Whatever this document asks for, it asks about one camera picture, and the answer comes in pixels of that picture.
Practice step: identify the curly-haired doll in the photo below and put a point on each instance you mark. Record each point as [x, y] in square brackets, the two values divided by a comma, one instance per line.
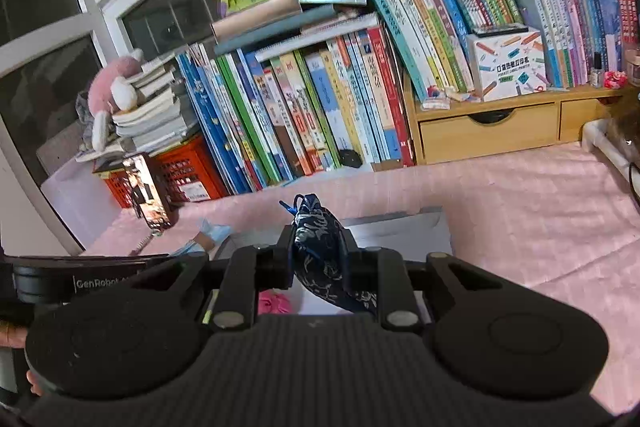
[625, 122]

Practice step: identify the white window frame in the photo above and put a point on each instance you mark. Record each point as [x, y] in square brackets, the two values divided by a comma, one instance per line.
[100, 7]

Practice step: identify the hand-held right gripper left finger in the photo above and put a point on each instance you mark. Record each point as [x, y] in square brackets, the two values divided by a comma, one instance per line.
[286, 257]

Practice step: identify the nail polish bottle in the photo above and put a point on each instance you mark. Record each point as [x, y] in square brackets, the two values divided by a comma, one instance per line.
[596, 72]

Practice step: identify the white pencil-print box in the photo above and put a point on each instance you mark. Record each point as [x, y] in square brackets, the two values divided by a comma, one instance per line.
[505, 62]

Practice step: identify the smartphone on stand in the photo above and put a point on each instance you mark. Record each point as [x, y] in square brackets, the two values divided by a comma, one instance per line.
[147, 192]

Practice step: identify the wooden drawer organizer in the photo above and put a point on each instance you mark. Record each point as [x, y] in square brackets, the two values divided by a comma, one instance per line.
[490, 127]

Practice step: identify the navy floral pouch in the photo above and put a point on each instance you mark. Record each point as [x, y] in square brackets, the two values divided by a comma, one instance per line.
[320, 252]

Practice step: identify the red plastic crate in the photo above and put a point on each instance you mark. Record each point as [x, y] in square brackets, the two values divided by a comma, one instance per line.
[185, 177]

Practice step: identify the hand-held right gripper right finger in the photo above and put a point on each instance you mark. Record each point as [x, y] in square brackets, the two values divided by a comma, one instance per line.
[365, 267]

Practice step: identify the stack of lying books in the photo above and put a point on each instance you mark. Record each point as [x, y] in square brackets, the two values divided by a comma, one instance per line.
[150, 112]

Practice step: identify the pink fabric pouch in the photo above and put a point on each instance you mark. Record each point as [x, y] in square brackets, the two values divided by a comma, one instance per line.
[274, 302]

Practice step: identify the blue face mask packet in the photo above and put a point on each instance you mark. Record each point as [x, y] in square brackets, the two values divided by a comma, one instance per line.
[210, 232]

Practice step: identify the grey grid storage box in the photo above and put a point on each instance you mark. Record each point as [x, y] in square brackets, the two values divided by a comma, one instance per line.
[60, 147]

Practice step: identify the row of pastel workbooks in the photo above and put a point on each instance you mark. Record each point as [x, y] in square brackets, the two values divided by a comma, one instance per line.
[575, 7]

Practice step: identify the row of leaning paperback books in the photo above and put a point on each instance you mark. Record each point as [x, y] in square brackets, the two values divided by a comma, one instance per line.
[435, 22]

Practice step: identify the small black object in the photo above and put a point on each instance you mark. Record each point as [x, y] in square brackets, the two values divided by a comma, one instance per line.
[350, 158]

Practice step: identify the pink plush toy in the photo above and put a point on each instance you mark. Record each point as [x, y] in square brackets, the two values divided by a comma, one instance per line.
[112, 92]

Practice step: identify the white paper bag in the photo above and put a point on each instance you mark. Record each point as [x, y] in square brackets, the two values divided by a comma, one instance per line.
[75, 202]

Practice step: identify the white tube rail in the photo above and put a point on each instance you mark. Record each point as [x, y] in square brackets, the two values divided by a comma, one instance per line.
[605, 147]

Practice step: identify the row of tall picture books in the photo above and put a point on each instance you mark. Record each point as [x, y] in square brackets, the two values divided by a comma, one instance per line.
[300, 117]

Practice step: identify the grey cardboard box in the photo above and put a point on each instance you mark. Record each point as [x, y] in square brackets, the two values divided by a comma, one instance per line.
[400, 232]

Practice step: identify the flat books atop row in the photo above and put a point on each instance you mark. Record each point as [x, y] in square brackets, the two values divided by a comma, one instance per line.
[280, 27]

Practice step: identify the grey cloth toy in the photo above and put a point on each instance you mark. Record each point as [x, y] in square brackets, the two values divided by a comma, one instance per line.
[82, 112]

